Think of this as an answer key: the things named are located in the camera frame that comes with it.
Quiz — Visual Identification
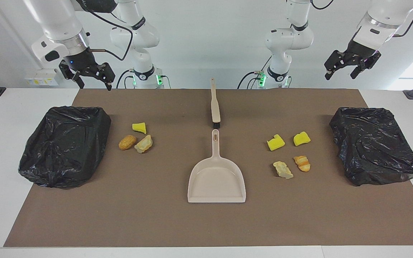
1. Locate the brown fried bread piece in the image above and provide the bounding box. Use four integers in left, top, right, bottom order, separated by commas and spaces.
118, 135, 137, 150

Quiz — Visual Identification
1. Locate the pale foam piece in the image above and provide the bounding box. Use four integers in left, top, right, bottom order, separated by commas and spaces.
273, 161, 294, 180
134, 135, 153, 154

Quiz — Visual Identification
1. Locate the rounded yellow sponge piece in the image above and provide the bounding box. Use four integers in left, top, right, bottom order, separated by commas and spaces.
293, 131, 311, 147

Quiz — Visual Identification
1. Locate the notched yellow sponge piece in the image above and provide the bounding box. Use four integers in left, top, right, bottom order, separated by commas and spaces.
267, 134, 285, 151

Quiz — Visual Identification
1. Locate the orange croissant piece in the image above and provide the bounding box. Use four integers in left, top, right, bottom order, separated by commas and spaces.
293, 155, 311, 172

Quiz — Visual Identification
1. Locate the beige brush with black bristles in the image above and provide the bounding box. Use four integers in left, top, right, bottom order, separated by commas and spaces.
210, 78, 221, 129

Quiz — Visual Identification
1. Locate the beige plastic dustpan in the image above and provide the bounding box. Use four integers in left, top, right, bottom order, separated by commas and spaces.
187, 129, 246, 204

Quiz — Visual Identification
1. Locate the black trash bag bin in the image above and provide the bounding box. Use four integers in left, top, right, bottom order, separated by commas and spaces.
329, 107, 413, 186
18, 106, 112, 189

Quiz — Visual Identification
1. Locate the brown table mat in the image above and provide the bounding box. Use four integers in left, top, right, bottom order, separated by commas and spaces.
3, 89, 413, 248

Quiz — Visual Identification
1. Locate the black right base cable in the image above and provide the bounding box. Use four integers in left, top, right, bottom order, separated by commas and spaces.
116, 69, 136, 89

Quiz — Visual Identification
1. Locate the black base cable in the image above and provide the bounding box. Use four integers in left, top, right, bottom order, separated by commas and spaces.
116, 69, 136, 89
237, 56, 272, 89

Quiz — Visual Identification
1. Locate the white wall socket box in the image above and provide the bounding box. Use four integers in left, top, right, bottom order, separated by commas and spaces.
25, 69, 59, 86

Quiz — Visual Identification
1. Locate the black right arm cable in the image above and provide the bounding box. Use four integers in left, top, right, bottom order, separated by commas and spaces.
77, 0, 135, 61

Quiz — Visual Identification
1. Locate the black left base cable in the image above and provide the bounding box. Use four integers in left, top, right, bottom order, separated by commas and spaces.
237, 56, 272, 89

